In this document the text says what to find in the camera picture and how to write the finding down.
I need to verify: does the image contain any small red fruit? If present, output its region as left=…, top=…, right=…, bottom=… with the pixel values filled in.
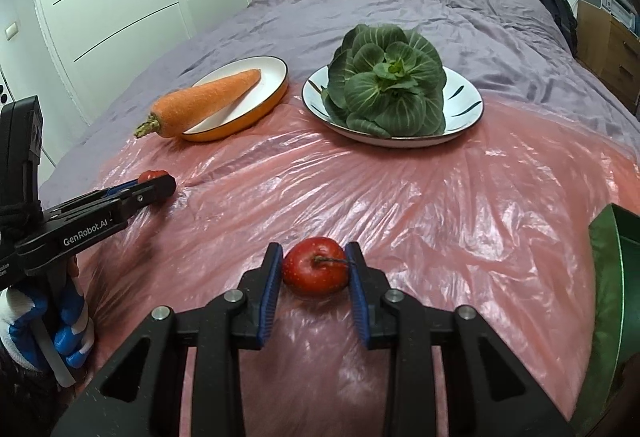
left=137, top=170, right=167, bottom=184

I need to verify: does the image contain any red apple with stem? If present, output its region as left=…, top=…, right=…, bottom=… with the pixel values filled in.
left=282, top=237, right=349, bottom=299

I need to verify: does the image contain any left gloved hand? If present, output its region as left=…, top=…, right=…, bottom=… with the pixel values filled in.
left=1, top=258, right=94, bottom=373

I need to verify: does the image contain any orange carrot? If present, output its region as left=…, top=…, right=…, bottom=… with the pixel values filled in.
left=134, top=69, right=262, bottom=138

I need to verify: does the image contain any orange rimmed plate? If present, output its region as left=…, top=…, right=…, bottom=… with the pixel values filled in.
left=181, top=56, right=288, bottom=142

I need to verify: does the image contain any pink plastic sheet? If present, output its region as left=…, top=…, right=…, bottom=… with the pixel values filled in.
left=79, top=94, right=639, bottom=415

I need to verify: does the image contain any green metal tray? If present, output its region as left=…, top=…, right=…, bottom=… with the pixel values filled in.
left=570, top=203, right=639, bottom=436

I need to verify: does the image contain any green leafy cabbage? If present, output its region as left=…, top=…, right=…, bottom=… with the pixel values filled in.
left=321, top=23, right=447, bottom=138

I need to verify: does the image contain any white patterned plate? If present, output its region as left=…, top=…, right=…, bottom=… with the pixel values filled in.
left=302, top=66, right=484, bottom=149

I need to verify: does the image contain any wooden nightstand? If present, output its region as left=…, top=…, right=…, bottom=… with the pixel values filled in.
left=577, top=0, right=640, bottom=116

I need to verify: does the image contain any black backpack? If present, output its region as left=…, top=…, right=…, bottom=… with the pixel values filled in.
left=538, top=0, right=578, bottom=57

